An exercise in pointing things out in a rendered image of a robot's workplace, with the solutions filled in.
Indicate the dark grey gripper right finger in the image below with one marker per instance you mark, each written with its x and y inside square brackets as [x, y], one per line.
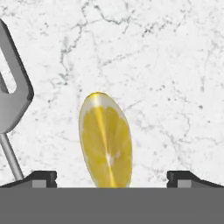
[183, 178]

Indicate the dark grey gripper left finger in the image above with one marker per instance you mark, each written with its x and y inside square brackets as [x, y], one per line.
[41, 178]

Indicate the yellow lemon wedge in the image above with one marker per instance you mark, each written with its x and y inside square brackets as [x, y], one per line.
[105, 143]

